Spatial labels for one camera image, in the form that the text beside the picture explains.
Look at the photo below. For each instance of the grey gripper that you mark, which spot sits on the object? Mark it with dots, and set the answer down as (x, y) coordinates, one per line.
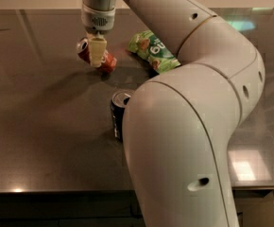
(97, 20)

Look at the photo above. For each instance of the red Coca-Cola can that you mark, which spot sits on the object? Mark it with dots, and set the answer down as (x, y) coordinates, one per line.
(108, 62)

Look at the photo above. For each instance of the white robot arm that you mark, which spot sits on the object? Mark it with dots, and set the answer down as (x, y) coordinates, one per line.
(177, 125)

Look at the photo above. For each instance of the blue Pepsi can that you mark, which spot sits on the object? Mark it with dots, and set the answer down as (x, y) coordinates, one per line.
(118, 105)

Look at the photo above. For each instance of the green chip bag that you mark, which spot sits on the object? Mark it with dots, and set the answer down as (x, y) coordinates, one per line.
(151, 49)

